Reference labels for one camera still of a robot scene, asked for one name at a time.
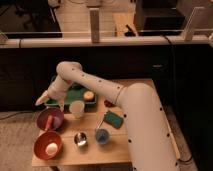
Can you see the white horizontal rail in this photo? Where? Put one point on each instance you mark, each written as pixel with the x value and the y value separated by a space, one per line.
pixel 106 41

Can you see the purple bowl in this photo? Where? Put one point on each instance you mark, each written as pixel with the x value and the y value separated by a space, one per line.
pixel 58 118

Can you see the green plastic tray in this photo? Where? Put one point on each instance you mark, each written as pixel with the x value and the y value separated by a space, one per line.
pixel 76 92

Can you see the orange round fruit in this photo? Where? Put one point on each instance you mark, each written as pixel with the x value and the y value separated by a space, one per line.
pixel 88 96

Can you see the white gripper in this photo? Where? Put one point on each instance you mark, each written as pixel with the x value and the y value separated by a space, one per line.
pixel 57 90

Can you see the small metal cup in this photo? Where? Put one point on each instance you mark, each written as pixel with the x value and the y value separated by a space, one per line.
pixel 80 139

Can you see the blue cup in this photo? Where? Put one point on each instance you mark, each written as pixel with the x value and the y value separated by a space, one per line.
pixel 102 136

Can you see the white egg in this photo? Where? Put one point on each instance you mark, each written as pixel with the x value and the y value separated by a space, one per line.
pixel 51 149

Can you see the teal sponge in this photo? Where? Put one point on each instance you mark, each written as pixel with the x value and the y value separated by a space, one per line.
pixel 113 119

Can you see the red small object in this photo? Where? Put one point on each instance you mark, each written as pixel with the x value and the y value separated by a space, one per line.
pixel 108 104

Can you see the red bowl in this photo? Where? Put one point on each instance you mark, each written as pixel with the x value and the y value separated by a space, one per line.
pixel 47 145

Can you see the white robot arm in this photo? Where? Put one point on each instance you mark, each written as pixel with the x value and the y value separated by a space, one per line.
pixel 150 147

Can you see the translucent white plastic cup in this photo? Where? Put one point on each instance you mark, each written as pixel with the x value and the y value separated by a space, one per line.
pixel 77 108

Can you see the metal spoon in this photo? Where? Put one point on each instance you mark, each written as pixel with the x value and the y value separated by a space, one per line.
pixel 100 123

